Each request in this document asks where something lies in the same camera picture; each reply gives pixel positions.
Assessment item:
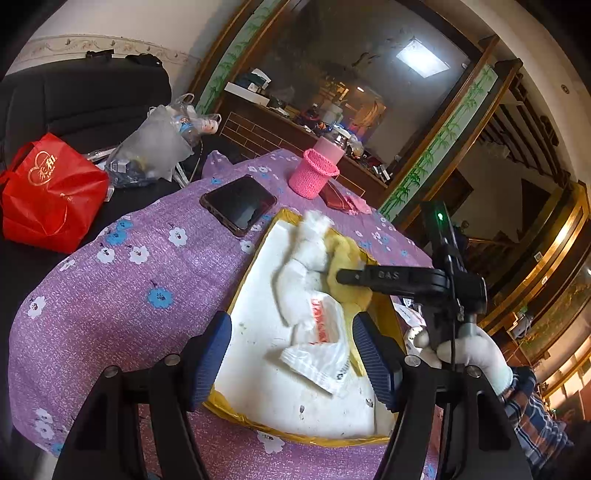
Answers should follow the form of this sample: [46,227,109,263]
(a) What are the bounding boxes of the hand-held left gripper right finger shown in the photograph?
[352,310,536,480]

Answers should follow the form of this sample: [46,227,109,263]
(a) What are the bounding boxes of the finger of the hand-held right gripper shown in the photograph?
[336,266,451,298]

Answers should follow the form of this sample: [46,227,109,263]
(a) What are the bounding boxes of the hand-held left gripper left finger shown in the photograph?
[52,310,233,480]

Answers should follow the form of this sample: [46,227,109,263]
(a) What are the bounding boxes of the yellow towel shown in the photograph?
[323,230,376,319]

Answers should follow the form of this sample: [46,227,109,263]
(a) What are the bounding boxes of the gold cardboard box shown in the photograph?
[203,208,409,446]

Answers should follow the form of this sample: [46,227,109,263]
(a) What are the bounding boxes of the person's right hand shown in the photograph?
[412,323,514,409]

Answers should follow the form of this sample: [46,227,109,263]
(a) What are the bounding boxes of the white paper receipt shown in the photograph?
[394,302,426,330]

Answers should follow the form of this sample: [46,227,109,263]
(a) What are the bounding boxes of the white plastic bag red print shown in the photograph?
[280,291,352,395]

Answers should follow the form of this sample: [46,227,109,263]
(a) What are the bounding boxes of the pink cloth piece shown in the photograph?
[344,194,373,216]

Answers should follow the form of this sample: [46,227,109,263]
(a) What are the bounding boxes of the white crumpled tissue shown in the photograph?
[276,210,335,326]

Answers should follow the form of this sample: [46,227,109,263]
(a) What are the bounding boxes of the red wallet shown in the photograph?
[322,182,365,213]

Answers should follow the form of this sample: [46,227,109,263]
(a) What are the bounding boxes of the gold framed painting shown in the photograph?
[480,185,591,407]

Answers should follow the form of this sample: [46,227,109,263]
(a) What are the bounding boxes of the purple floral tablecloth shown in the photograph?
[9,148,444,480]

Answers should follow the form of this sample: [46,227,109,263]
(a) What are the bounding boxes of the pink knitted bottle holder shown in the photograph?
[288,148,341,200]

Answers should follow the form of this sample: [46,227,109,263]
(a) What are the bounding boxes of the glass bottle pink sleeve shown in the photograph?
[314,124,350,164]

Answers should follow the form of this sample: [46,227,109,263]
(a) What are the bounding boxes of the black smartphone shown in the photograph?
[199,174,279,238]

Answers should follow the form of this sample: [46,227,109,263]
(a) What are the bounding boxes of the large clear plastic bag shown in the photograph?
[105,105,195,188]

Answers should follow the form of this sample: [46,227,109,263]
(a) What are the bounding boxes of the red shopping bag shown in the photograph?
[0,133,112,254]

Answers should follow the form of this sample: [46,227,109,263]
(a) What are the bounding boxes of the wooden glass cabinet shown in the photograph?
[187,0,522,232]

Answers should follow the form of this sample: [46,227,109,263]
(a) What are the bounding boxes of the plastic bag with bottles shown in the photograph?
[171,93,222,139]

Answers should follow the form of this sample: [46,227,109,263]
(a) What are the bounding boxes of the white box on cabinet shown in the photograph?
[225,82,271,106]

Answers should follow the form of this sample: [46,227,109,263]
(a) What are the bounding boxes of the black leather sofa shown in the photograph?
[0,58,206,296]

